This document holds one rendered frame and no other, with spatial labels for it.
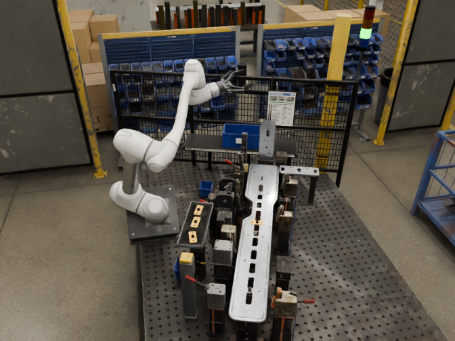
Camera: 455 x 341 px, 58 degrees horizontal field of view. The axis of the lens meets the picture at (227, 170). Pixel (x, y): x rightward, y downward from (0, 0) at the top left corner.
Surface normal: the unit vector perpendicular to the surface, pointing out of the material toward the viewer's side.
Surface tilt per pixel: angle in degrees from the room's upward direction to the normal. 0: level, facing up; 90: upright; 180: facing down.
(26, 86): 93
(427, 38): 91
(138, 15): 90
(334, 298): 0
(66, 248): 0
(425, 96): 90
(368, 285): 0
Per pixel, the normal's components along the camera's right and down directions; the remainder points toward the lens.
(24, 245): 0.00, -0.82
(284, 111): -0.13, 0.56
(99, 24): 0.13, 0.56
